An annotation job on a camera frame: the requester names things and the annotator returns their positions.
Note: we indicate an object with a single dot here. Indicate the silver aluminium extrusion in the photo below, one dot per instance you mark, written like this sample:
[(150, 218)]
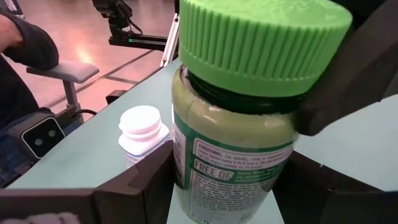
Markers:
[(169, 43)]

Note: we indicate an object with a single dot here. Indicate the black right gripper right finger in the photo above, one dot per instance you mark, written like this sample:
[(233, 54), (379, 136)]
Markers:
[(317, 199)]

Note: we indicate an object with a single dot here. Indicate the black table-level camera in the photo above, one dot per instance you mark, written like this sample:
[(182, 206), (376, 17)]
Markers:
[(40, 137)]

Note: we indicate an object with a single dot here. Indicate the person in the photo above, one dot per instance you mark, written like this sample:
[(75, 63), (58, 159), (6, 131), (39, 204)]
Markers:
[(34, 49)]

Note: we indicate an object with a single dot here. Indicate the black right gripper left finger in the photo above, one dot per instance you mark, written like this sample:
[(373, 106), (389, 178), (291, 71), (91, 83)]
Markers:
[(146, 193)]

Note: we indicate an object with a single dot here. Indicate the small black box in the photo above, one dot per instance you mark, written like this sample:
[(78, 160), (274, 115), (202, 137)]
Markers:
[(115, 96)]

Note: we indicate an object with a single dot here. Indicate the green bottle green cap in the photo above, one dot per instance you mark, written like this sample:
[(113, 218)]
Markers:
[(248, 140)]

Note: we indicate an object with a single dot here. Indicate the white Trader Joe's melatonin bottle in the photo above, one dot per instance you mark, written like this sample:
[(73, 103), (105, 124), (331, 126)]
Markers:
[(141, 124)]

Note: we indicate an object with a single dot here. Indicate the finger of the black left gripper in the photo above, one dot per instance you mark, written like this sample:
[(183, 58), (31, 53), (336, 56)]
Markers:
[(357, 71)]

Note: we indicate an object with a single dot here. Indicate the black robot equipment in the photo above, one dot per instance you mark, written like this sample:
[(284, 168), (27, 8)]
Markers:
[(116, 14)]

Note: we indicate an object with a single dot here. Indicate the grey office chair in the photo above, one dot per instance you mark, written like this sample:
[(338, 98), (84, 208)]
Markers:
[(65, 71)]

